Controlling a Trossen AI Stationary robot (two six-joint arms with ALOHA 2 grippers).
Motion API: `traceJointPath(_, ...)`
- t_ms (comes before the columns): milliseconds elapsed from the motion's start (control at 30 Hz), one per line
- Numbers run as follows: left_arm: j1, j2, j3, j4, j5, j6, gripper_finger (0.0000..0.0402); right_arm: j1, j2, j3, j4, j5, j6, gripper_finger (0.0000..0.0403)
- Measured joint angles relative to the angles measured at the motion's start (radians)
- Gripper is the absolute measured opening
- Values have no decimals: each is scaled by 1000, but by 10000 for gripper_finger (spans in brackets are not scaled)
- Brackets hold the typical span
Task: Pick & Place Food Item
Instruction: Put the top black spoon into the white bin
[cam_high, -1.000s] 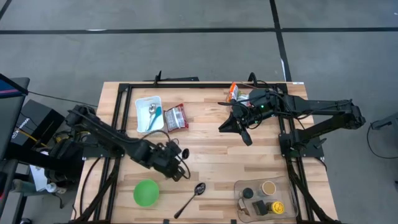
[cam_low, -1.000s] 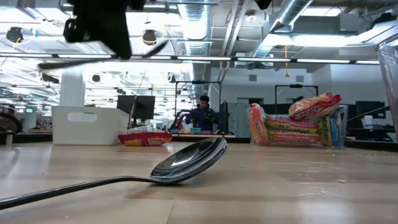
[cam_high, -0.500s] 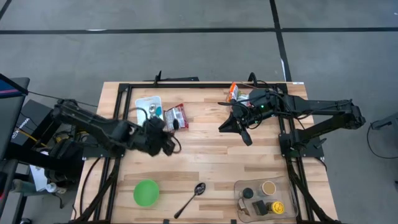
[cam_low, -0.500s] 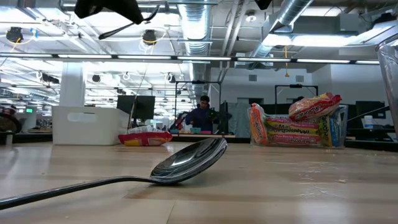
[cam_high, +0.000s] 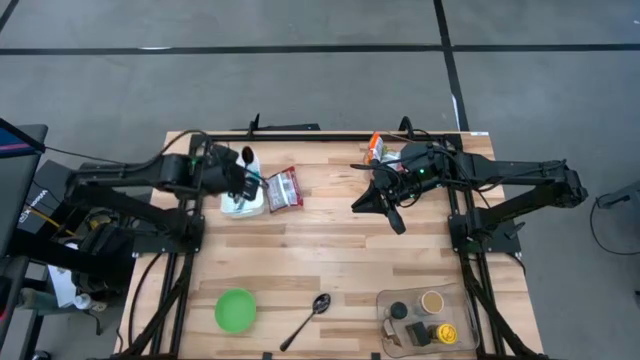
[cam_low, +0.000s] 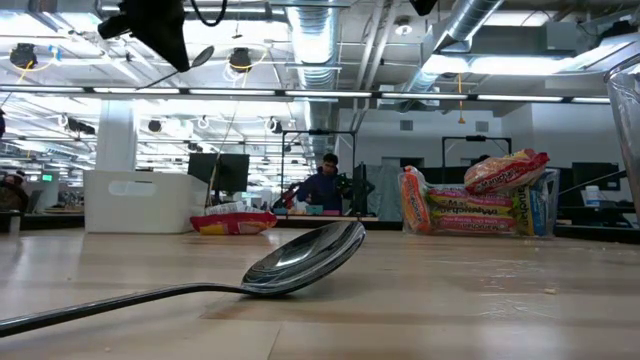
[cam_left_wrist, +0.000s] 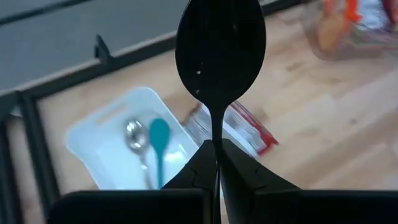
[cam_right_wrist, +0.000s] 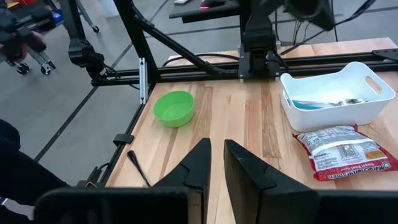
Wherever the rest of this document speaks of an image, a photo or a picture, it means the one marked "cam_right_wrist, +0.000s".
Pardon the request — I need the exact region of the small black depth camera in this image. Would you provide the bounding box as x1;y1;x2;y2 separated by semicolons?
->
76;166;104;189

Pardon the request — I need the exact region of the dark-handled metal spoon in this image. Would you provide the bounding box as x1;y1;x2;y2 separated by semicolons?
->
126;150;152;188

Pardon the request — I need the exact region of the silver metal spoon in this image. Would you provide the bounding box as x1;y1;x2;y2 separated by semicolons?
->
292;98;368;108

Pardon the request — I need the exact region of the silver metal bracket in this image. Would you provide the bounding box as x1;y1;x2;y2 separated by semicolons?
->
139;57;148;105

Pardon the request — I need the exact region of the person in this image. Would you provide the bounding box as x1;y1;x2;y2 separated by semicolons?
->
0;119;71;224

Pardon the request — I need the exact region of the black diagonal frame brace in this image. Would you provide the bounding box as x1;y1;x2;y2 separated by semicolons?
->
133;14;242;76

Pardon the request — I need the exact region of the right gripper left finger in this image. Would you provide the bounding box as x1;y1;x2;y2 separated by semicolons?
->
33;138;213;224

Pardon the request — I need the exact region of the rolling chair base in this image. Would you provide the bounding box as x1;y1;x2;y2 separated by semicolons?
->
6;49;57;76

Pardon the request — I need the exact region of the white plastic bin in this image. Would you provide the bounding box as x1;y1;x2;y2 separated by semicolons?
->
279;61;396;133

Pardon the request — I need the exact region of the black computer mouse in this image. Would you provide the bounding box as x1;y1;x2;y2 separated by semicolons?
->
198;0;227;11

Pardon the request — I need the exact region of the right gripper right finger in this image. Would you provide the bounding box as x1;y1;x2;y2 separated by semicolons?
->
223;139;398;224

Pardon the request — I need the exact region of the thin black cable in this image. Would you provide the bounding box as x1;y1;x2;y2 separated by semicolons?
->
279;0;377;57

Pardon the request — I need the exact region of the green plastic bowl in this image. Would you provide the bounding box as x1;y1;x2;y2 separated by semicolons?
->
153;90;195;128

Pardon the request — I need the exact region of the black frame clip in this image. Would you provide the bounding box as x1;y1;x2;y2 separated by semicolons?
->
112;133;135;147

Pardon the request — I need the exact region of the thick black cable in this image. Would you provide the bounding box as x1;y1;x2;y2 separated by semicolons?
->
161;52;241;68

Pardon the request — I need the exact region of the black table frame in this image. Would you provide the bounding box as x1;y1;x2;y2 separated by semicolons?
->
90;48;398;190

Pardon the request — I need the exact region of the teal plastic spoon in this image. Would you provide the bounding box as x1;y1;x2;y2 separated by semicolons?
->
291;100;326;111

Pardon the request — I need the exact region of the red ramen packet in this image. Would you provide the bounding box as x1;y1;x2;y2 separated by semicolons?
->
292;124;398;182

